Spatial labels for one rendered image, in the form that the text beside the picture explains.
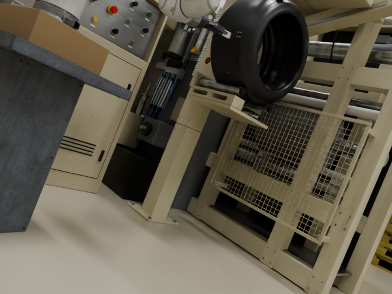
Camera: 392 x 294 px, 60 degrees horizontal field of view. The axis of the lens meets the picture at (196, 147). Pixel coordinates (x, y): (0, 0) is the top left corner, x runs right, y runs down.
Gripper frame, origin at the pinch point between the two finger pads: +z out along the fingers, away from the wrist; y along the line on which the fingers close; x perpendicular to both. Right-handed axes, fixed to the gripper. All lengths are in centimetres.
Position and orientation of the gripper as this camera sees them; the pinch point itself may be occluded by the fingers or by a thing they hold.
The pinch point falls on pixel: (225, 33)
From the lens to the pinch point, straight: 185.3
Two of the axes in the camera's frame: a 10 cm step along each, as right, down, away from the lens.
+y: -6.3, -2.8, 7.2
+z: 7.2, 1.3, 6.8
